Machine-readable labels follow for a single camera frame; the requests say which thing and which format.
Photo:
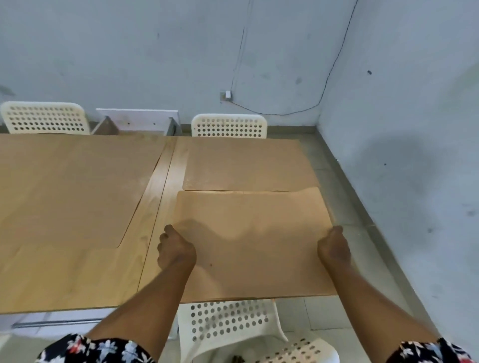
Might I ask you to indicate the person's right hand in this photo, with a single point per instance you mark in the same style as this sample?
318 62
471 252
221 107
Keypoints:
335 248

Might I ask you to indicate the person's left hand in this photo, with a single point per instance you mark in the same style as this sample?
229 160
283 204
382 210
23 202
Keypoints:
177 252

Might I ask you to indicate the beige textured placemat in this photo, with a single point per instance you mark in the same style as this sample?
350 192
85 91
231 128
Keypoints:
247 164
262 261
67 187

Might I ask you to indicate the person's left forearm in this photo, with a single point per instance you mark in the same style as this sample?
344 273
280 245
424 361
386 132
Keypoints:
142 314

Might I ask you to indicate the person's right forearm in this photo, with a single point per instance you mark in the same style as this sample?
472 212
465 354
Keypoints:
374 306

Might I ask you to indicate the wooden table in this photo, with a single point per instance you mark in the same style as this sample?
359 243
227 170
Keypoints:
56 280

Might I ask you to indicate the black floral garment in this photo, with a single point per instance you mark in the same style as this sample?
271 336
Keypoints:
93 351

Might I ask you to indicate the white wall junction box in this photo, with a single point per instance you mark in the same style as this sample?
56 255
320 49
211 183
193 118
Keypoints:
226 95

